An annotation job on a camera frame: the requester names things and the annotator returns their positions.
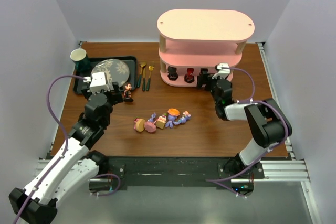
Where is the red head figurine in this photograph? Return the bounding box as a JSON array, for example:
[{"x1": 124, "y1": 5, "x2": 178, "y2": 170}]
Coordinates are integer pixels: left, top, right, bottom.
[{"x1": 184, "y1": 68, "x2": 195, "y2": 83}]

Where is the brown-haired red figurine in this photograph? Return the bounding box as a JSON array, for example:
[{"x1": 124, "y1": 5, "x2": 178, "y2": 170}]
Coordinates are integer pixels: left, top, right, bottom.
[{"x1": 123, "y1": 83, "x2": 133, "y2": 103}]

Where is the black helmet figurine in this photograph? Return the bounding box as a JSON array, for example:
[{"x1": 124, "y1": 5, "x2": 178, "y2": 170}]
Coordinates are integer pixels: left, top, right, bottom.
[{"x1": 167, "y1": 66, "x2": 178, "y2": 81}]

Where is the pink donut toy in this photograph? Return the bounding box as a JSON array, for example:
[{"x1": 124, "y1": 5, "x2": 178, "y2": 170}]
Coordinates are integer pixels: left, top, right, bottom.
[{"x1": 134, "y1": 118, "x2": 145, "y2": 132}]

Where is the pink bunny toy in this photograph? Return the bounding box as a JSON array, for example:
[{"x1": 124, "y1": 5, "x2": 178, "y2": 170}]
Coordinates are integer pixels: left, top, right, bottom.
[{"x1": 144, "y1": 112, "x2": 156, "y2": 133}]

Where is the strawberry cake toy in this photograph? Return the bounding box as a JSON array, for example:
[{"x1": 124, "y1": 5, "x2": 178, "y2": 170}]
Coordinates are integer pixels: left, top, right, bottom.
[{"x1": 155, "y1": 113, "x2": 167, "y2": 129}]

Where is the black-haired ninja figurine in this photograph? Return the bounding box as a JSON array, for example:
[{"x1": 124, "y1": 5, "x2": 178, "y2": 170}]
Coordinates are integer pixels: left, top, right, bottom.
[{"x1": 199, "y1": 68, "x2": 208, "y2": 77}]

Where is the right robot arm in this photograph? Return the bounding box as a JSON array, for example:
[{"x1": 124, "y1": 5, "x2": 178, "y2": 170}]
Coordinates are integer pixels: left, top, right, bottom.
[{"x1": 197, "y1": 68, "x2": 292, "y2": 180}]

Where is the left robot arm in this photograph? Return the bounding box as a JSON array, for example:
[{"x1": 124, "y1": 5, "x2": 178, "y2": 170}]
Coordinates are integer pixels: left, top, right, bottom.
[{"x1": 9, "y1": 82, "x2": 123, "y2": 223}]

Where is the pink three-tier shelf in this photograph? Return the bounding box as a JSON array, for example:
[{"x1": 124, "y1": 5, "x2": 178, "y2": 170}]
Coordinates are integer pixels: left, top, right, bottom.
[{"x1": 157, "y1": 9, "x2": 255, "y2": 87}]

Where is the grey deer plate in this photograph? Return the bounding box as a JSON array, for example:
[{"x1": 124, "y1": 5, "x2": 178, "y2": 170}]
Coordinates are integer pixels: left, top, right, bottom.
[{"x1": 91, "y1": 59, "x2": 130, "y2": 90}]

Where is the black rectangular tray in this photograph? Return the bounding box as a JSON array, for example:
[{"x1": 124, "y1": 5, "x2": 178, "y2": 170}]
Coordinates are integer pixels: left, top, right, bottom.
[{"x1": 73, "y1": 56, "x2": 138, "y2": 95}]

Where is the dark green cup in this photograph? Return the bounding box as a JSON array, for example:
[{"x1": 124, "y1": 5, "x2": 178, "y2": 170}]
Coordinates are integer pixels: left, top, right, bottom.
[{"x1": 70, "y1": 48, "x2": 91, "y2": 71}]

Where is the purple bear toy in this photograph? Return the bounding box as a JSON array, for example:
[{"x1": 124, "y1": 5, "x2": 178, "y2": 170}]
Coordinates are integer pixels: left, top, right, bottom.
[{"x1": 174, "y1": 111, "x2": 191, "y2": 125}]

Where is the purple octopus orange hat toy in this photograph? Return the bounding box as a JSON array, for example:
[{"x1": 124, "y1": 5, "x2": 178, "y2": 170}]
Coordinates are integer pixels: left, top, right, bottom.
[{"x1": 165, "y1": 108, "x2": 180, "y2": 129}]

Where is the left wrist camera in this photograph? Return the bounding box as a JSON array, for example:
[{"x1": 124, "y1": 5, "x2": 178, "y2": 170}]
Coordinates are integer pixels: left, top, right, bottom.
[{"x1": 83, "y1": 72, "x2": 111, "y2": 93}]

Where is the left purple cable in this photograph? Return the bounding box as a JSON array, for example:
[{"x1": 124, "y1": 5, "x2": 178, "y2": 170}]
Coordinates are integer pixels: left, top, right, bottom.
[{"x1": 12, "y1": 74, "x2": 121, "y2": 224}]

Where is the purple cable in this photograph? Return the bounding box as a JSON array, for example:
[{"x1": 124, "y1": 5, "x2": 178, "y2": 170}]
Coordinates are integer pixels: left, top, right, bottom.
[
  {"x1": 12, "y1": 74, "x2": 121, "y2": 224},
  {"x1": 206, "y1": 67, "x2": 292, "y2": 196}
]

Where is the gold knife green handle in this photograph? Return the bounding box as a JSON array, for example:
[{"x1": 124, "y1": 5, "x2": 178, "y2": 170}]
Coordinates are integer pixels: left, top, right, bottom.
[{"x1": 142, "y1": 67, "x2": 146, "y2": 92}]

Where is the gold spoon green handle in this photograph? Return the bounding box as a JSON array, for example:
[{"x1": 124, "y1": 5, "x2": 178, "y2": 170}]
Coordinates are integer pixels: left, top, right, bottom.
[{"x1": 136, "y1": 61, "x2": 146, "y2": 88}]

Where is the gold fork green handle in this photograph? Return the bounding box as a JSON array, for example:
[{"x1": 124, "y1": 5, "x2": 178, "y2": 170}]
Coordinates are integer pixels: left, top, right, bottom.
[{"x1": 146, "y1": 62, "x2": 154, "y2": 91}]

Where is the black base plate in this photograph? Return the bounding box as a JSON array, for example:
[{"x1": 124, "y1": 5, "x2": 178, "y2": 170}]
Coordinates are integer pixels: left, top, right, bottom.
[{"x1": 78, "y1": 156, "x2": 263, "y2": 192}]

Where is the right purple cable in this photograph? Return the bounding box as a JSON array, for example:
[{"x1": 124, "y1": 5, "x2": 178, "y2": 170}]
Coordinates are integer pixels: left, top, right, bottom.
[{"x1": 206, "y1": 67, "x2": 292, "y2": 196}]

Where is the aluminium frame rail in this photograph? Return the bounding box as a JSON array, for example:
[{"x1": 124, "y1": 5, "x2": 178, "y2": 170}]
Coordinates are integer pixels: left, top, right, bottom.
[{"x1": 261, "y1": 160, "x2": 321, "y2": 223}]

